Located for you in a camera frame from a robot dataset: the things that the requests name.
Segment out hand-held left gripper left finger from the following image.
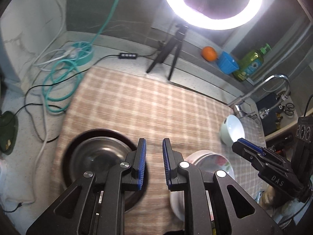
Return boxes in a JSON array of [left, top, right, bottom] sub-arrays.
[[26, 138, 147, 235]]

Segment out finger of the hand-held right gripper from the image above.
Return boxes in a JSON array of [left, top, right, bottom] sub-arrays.
[[231, 141, 307, 203], [238, 138, 303, 184]]

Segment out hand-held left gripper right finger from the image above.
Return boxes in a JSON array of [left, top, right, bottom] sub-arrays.
[[162, 138, 284, 235]]

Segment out pale mint ceramic bowl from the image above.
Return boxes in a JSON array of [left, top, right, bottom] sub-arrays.
[[220, 114, 246, 146]]

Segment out white plate grey leaf print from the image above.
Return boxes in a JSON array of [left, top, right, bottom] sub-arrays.
[[169, 150, 236, 222]]

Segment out large steel bowl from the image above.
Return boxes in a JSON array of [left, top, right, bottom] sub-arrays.
[[63, 128, 148, 214]]

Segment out black box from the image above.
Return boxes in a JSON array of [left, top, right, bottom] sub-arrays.
[[254, 95, 282, 136]]

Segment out black scissors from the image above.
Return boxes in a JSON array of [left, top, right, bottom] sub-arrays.
[[283, 102, 295, 116]]

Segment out grey fuzzy fabric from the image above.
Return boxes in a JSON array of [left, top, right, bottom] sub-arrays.
[[259, 185, 278, 205]]

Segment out chrome sink faucet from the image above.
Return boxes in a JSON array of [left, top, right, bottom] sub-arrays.
[[228, 73, 292, 118]]

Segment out beige checked cloth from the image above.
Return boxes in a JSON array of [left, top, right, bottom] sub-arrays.
[[55, 66, 266, 232]]

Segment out green dish soap bottle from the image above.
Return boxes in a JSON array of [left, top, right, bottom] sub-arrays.
[[232, 43, 272, 81]]

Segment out blue fluted plastic cup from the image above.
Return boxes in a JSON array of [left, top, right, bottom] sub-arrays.
[[216, 51, 240, 75]]

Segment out orange fruit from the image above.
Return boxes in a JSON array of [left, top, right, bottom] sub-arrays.
[[201, 46, 218, 62]]

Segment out black tripod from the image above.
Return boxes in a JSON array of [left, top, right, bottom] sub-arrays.
[[146, 23, 189, 81]]

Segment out dark green dish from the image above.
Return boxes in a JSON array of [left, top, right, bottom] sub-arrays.
[[0, 111, 20, 155]]

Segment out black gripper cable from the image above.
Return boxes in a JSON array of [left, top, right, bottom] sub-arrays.
[[274, 197, 313, 227]]

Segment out black inline cable controller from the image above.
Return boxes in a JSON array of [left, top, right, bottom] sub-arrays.
[[118, 52, 138, 60]]

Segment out thin black cable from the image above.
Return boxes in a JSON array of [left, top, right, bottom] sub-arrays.
[[4, 52, 163, 213]]

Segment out teal cable reel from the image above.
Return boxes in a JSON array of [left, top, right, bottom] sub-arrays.
[[64, 41, 95, 67]]

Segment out teal cable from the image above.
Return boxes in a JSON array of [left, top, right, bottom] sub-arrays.
[[42, 0, 128, 115]]

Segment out white ring light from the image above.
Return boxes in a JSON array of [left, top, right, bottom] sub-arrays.
[[162, 0, 264, 31]]

